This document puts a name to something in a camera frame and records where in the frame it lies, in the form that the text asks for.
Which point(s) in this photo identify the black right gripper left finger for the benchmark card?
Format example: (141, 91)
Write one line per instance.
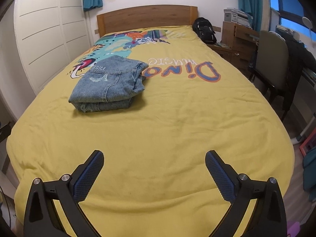
(41, 217)

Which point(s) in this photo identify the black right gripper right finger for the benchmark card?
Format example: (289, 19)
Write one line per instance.
(268, 217)

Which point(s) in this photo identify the blue denim jacket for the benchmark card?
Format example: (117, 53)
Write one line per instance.
(110, 84)

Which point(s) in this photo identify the grey upholstered chair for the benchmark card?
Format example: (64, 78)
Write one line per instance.
(272, 63)

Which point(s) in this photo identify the yellow dinosaur print bedspread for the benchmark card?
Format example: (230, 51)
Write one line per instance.
(154, 181)

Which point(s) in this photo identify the wooden desk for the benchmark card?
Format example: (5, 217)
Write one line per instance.
(237, 46)

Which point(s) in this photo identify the white panelled wardrobe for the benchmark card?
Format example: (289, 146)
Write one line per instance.
(49, 34)

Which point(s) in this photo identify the white desk lamp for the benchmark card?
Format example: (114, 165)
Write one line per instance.
(308, 24)

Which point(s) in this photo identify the black backpack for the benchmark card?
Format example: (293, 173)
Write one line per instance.
(204, 30)

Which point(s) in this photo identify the white storage boxes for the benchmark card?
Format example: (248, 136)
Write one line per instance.
(233, 15)

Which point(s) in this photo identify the wooden headboard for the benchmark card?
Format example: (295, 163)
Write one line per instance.
(146, 17)

